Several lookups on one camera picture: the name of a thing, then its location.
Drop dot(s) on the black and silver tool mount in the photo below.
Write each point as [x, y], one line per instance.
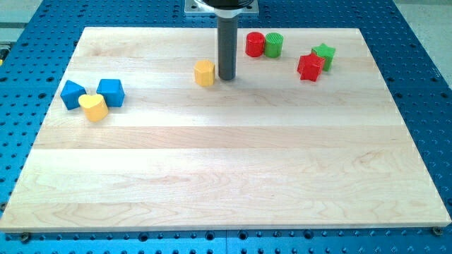
[228, 8]

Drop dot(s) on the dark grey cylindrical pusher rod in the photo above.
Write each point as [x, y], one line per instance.
[227, 47]

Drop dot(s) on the yellow hexagon block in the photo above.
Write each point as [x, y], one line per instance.
[204, 71]

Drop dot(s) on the blue cube block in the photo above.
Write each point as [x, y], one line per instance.
[112, 91]

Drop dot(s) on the red cylinder block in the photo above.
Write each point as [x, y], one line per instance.
[255, 43]

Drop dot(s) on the green cylinder block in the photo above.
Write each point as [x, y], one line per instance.
[273, 44]

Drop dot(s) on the red star block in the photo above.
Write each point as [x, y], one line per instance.
[310, 66]

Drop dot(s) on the green star block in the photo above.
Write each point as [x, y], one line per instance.
[326, 52]

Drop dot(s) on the light wooden board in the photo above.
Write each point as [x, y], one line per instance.
[266, 150]

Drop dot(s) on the yellow heart block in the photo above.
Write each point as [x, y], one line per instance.
[94, 107]

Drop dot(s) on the blue triangular prism block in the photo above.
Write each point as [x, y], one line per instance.
[70, 93]

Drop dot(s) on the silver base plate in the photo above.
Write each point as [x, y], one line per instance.
[200, 8]

